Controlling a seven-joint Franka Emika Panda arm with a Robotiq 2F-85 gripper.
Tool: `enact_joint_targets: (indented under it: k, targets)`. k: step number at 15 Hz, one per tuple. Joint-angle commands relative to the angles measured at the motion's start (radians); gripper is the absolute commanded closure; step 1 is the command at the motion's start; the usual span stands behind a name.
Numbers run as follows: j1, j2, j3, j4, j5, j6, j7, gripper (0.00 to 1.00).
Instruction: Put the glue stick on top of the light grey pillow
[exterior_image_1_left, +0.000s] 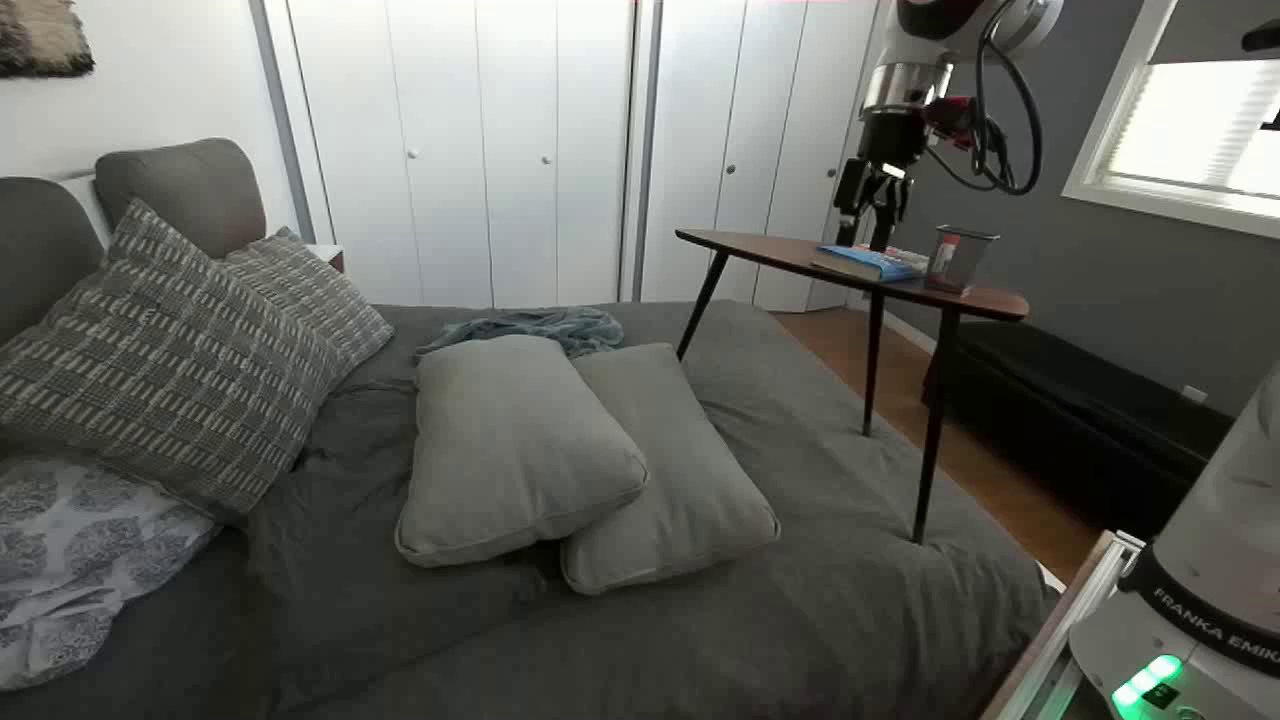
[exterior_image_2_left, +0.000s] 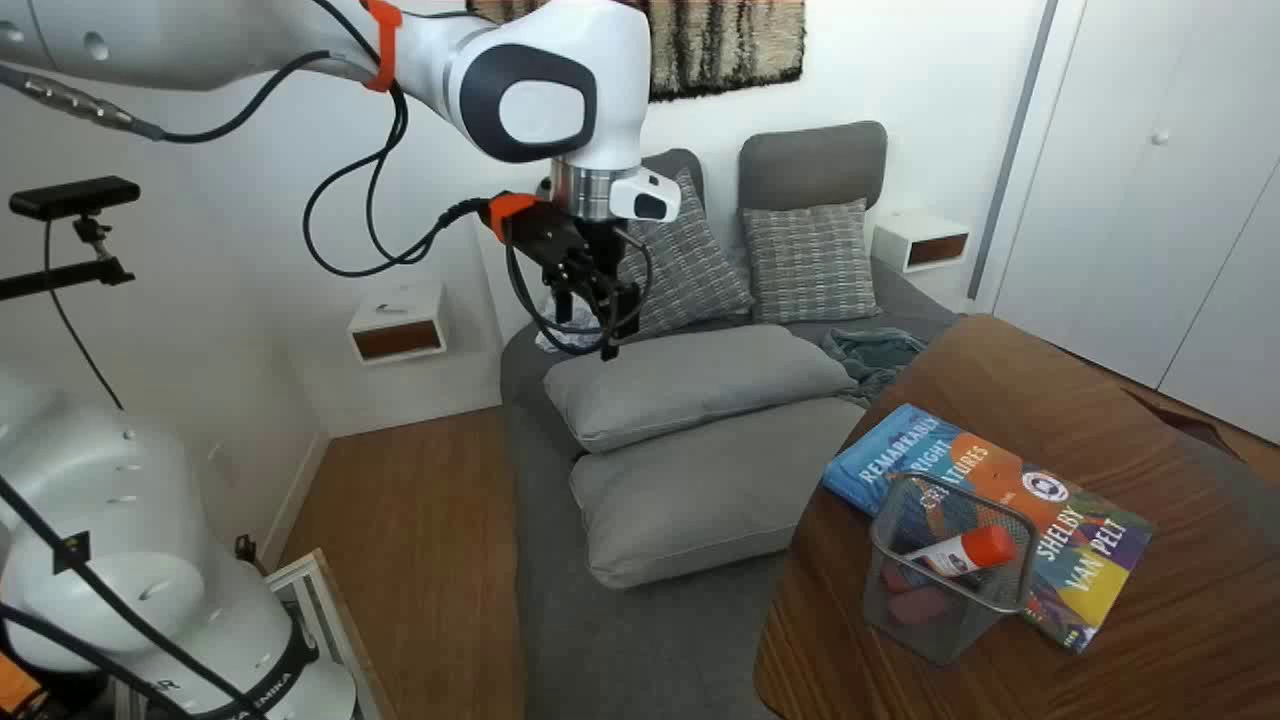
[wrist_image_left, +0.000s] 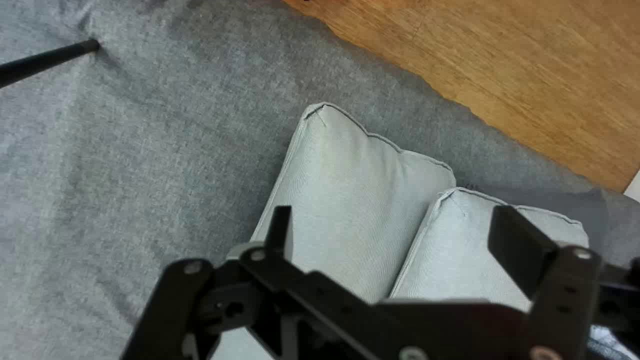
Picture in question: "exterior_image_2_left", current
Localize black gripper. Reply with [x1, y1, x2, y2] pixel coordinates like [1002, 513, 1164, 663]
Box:
[512, 196, 657, 365]

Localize orange capped glue stick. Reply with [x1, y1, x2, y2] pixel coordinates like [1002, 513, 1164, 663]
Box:
[908, 520, 1022, 582]

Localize large grey patterned pillow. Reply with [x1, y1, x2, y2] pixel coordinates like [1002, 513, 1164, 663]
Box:
[618, 196, 759, 336]

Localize light grey pillow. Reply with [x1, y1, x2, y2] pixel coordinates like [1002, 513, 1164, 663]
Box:
[569, 392, 872, 591]
[542, 318, 863, 454]

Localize small grey patterned pillow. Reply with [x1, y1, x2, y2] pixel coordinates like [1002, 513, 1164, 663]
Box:
[742, 196, 886, 328]

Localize grey headboard cushion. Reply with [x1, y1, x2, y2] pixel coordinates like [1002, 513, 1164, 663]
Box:
[735, 119, 894, 215]
[635, 145, 712, 223]

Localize white floating nightstand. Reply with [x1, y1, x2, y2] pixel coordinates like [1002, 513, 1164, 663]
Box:
[343, 278, 451, 366]
[869, 215, 976, 278]

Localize blue knitted throw blanket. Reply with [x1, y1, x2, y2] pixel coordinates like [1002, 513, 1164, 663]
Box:
[816, 323, 927, 400]

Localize red eraser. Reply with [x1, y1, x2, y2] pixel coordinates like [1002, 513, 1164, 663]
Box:
[875, 552, 961, 631]

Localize silver mesh pen holder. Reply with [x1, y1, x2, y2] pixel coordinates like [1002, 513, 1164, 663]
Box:
[860, 467, 1040, 667]

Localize colourful blue paperback book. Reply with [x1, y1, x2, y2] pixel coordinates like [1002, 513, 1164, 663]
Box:
[822, 400, 1158, 657]

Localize white wardrobe doors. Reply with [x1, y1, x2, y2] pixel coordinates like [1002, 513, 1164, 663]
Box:
[968, 0, 1280, 447]

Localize wooden table with black legs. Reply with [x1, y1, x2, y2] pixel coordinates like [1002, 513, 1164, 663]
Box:
[753, 312, 1280, 720]

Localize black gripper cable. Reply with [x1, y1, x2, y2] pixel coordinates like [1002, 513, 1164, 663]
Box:
[498, 226, 660, 359]

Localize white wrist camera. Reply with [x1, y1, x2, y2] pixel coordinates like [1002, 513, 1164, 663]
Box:
[609, 169, 686, 223]

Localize black looping arm cable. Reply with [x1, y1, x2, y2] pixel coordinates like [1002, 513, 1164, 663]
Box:
[297, 0, 542, 284]

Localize shaggy wall hanging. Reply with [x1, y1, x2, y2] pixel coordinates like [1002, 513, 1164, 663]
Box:
[467, 0, 811, 102]

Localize white metal frame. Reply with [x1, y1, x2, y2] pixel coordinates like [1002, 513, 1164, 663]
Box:
[259, 545, 393, 720]

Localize thin black camera cable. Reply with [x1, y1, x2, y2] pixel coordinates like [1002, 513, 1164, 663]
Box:
[39, 215, 134, 418]

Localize black stereo camera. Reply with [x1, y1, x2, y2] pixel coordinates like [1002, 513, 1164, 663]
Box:
[10, 170, 146, 223]

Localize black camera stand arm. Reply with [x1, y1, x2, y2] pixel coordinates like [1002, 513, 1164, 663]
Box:
[0, 213, 139, 304]

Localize black cable with grey plug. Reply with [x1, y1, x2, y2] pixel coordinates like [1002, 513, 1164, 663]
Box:
[0, 48, 336, 149]

